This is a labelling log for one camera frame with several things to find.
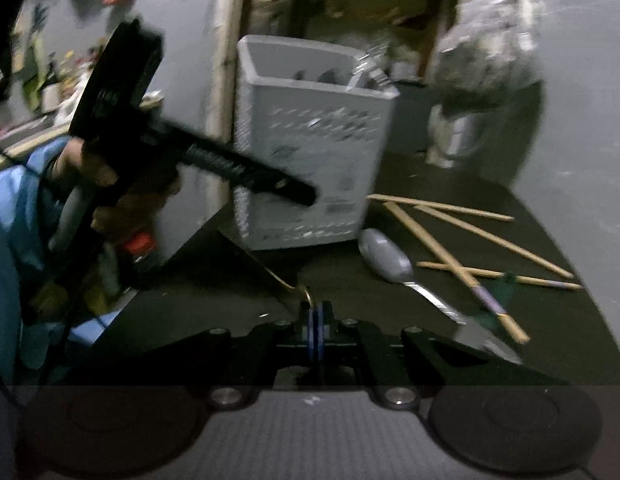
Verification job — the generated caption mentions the bottles on side shelf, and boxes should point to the bottles on side shelf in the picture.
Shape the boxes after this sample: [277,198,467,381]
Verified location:
[19,32,95,115]

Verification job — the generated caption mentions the steel peeler with grey handle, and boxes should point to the steel peeler with grey handle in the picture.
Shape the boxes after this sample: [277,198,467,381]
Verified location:
[346,51,392,91]

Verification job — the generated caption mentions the steel spoon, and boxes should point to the steel spoon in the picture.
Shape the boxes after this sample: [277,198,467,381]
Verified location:
[359,229,522,365]

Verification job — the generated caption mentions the wooden side shelf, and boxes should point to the wooden side shelf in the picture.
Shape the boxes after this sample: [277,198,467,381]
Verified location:
[0,122,69,171]

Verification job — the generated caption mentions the green-handled utensil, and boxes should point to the green-handled utensil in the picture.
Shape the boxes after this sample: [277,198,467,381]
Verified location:
[474,273,517,332]

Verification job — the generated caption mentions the white perforated utensil caddy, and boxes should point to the white perforated utensil caddy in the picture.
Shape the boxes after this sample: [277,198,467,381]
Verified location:
[234,35,399,250]

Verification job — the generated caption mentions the purple-banded wooden chopstick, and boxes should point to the purple-banded wooden chopstick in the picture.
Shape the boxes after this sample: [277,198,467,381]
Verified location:
[416,261,583,290]

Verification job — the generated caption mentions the blue sleeve forearm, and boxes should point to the blue sleeve forearm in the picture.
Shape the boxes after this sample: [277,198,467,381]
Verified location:
[0,136,69,382]

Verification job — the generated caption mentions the clear plastic bag of contents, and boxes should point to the clear plastic bag of contents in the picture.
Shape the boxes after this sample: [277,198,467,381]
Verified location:
[431,0,543,114]

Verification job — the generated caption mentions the grey looped hose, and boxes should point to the grey looped hose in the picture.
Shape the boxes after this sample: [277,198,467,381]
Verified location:
[427,104,496,168]

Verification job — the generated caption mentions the plain wooden chopstick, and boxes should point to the plain wooden chopstick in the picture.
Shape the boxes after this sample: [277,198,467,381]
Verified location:
[366,193,515,222]
[415,206,574,278]

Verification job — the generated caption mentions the gold spoon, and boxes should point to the gold spoon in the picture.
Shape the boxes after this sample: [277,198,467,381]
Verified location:
[248,252,315,309]

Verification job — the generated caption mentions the person's left hand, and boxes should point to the person's left hand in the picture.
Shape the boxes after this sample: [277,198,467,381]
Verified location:
[50,138,182,242]

